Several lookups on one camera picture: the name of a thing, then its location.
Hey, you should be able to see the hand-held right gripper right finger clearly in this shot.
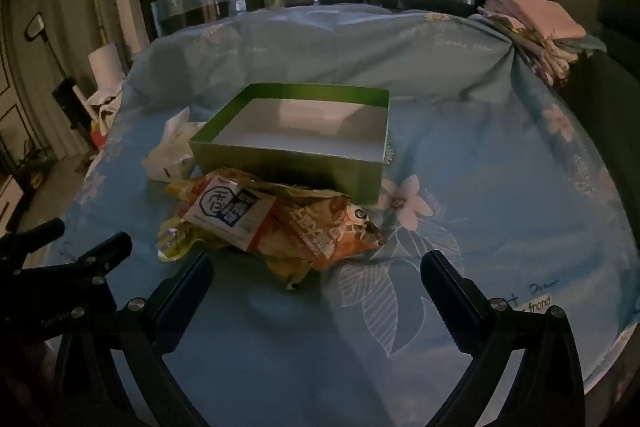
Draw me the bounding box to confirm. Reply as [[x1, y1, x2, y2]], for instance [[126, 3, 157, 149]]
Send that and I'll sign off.
[[420, 251, 588, 427]]

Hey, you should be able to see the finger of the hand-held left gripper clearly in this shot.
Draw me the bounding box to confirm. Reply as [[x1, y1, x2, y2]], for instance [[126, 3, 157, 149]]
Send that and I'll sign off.
[[0, 232, 133, 324], [0, 218, 67, 267]]

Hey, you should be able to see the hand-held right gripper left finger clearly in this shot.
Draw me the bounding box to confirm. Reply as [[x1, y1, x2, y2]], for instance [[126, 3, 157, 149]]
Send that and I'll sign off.
[[52, 251, 216, 427]]

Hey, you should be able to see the yellow green snack packet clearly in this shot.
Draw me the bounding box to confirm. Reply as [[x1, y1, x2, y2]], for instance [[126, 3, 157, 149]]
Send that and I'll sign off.
[[157, 214, 211, 263]]

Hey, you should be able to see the white blue snack packet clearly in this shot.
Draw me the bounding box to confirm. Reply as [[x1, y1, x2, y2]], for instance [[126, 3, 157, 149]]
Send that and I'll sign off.
[[181, 174, 278, 253]]

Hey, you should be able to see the crinkled yellow snack packet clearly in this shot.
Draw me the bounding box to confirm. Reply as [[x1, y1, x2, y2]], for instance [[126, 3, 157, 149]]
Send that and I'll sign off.
[[264, 254, 323, 292]]

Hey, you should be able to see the orange snack packet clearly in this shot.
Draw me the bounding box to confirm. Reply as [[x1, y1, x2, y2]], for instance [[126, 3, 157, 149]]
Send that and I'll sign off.
[[260, 189, 388, 273]]

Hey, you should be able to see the green cardboard box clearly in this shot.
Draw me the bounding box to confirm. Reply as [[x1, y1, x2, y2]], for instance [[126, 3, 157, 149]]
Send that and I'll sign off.
[[188, 83, 391, 206]]

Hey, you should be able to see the white tissue pack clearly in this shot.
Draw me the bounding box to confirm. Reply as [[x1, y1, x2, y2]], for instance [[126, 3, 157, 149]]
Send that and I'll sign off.
[[141, 107, 206, 184]]

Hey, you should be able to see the black box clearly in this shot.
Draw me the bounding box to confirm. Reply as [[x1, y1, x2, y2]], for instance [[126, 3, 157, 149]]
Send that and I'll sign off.
[[51, 77, 97, 131]]

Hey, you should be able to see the blue floral blanket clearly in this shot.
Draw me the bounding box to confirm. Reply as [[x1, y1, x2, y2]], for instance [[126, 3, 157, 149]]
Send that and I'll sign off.
[[45, 4, 640, 427]]

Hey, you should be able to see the white crumpled bag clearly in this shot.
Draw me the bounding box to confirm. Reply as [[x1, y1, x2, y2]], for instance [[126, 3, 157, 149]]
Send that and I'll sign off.
[[85, 83, 126, 144]]

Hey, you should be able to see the white paper roll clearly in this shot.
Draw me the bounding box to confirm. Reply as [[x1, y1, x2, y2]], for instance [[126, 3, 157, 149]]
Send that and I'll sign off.
[[89, 43, 127, 88]]

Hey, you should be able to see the black floor lamp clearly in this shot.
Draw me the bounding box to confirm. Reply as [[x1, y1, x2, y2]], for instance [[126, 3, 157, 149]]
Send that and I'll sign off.
[[24, 12, 77, 108]]

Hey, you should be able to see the dark green sofa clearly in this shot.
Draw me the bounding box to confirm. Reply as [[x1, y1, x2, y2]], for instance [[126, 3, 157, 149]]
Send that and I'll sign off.
[[557, 0, 640, 228]]

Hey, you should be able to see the folded pink floral cloth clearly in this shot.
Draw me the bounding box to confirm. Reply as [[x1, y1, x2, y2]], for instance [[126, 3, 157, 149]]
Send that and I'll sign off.
[[477, 0, 608, 86]]

